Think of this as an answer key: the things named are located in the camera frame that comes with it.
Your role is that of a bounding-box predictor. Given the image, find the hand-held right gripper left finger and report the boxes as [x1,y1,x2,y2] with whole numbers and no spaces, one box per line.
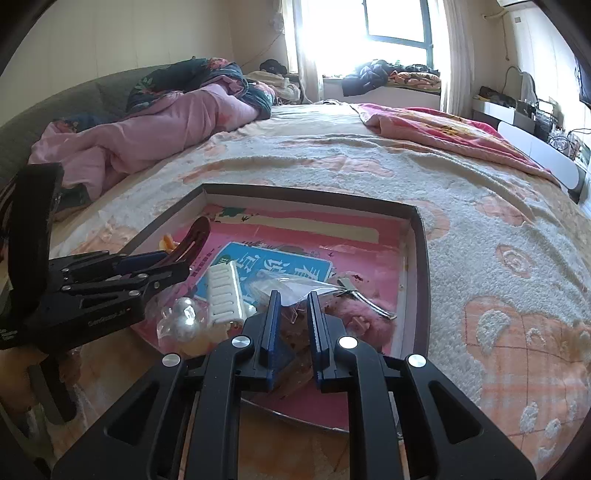
[51,290,283,480]

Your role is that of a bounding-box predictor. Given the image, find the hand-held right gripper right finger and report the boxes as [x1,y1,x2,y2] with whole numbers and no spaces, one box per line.
[307,291,534,480]

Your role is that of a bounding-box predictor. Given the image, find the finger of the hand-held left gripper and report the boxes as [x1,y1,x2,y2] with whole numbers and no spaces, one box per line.
[48,250,170,283]
[62,263,191,302]

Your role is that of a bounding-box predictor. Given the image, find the clear plastic bag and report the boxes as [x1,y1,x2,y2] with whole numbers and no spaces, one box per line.
[248,269,357,398]

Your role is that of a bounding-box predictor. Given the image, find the pink fluffy hair clip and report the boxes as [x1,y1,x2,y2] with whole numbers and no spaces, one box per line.
[322,299,400,357]

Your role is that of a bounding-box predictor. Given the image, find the brown hair claw clip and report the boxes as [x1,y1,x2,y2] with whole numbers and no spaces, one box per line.
[163,217,213,269]

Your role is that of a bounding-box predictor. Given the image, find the white hair claw clip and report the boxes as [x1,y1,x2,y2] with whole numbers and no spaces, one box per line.
[204,260,253,327]

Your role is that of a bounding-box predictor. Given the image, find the dark brown cardboard box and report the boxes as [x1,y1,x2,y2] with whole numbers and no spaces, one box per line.
[117,184,431,433]

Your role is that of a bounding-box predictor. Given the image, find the person's left hand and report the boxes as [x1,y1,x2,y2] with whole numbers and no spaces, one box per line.
[0,346,44,418]

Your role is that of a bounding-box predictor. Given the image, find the pearl beads in clear bag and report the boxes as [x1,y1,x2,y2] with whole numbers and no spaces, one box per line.
[155,294,232,359]

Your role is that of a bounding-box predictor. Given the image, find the silver metal hair clip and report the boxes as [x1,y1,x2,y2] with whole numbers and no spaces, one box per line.
[335,276,399,320]

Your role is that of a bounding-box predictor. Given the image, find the pink blue printed sheet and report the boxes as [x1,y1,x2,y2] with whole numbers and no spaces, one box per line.
[139,203,413,358]

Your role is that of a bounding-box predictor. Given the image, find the grey green headboard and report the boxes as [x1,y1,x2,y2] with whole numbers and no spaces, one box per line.
[0,65,172,186]

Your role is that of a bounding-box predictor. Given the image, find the pink quilt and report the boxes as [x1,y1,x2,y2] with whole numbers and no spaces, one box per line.
[28,82,274,200]

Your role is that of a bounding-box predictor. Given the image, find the dark floral quilt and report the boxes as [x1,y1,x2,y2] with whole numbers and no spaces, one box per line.
[126,56,279,121]

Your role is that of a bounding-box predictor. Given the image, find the cream orange bed blanket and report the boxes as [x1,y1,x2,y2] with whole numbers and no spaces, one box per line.
[46,104,591,480]

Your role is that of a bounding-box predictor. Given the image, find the beige bedding bundle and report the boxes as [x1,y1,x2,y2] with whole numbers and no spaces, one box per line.
[244,69,304,105]

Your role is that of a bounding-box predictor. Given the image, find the pink patterned blanket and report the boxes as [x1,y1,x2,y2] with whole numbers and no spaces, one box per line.
[350,102,556,182]

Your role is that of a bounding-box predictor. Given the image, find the white window bench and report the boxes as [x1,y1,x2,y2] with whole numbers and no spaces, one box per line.
[322,78,443,112]

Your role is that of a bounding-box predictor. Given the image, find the sheer white curtain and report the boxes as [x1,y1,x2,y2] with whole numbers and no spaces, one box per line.
[281,0,325,105]
[431,0,477,114]

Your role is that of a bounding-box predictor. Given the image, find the dark jacket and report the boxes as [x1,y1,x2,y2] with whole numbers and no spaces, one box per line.
[341,58,399,96]

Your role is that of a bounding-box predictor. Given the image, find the orange floral cloth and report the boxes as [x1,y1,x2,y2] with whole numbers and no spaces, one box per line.
[389,66,443,89]

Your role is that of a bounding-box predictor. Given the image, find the white dresser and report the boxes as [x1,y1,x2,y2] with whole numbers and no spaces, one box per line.
[472,84,591,167]

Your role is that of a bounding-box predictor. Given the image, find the white footboard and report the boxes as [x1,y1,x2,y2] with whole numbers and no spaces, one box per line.
[495,120,588,202]

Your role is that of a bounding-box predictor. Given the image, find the arched mirror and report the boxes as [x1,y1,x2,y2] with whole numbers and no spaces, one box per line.
[502,65,537,105]

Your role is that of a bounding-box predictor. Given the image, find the window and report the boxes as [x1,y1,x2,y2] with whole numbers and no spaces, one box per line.
[362,0,438,71]

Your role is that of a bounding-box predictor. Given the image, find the black wall television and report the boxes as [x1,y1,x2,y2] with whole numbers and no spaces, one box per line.
[574,54,591,110]

